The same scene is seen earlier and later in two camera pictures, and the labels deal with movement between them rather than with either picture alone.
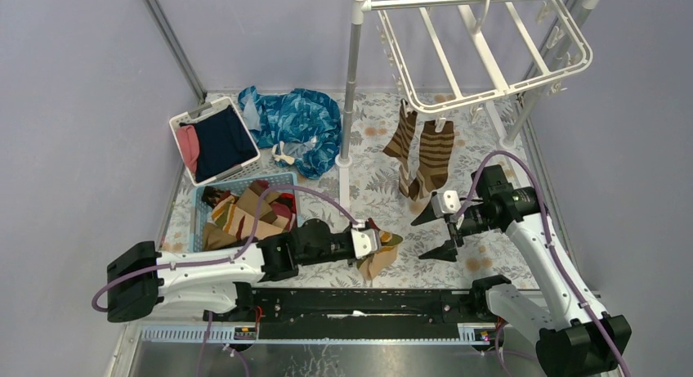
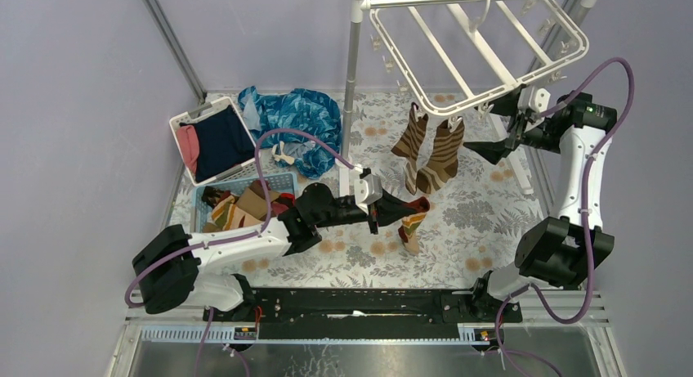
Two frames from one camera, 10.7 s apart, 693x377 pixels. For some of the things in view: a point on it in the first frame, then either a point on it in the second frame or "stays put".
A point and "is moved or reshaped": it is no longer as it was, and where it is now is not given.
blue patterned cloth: x=307 y=123 stays put
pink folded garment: x=190 y=146 stays put
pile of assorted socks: x=233 y=217 stays put
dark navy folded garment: x=223 y=144 stays put
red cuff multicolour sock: x=373 y=265 → x=412 y=222
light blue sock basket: x=285 y=182 stays put
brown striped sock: x=399 y=145 is moved or reshaped
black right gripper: x=447 y=252 → x=493 y=151
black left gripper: x=342 y=243 → x=373 y=217
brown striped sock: x=435 y=154 is moved or reshaped
